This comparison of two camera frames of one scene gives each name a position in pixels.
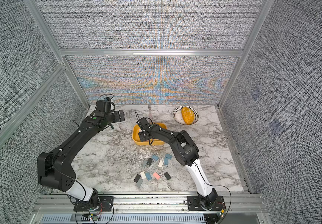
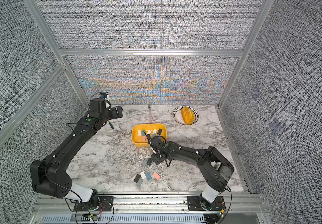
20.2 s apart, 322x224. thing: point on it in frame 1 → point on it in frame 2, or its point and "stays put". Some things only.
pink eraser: [156, 175] stays put
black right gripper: [141, 138] → [157, 161]
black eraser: [149, 161] stays put
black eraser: [137, 178] stays put
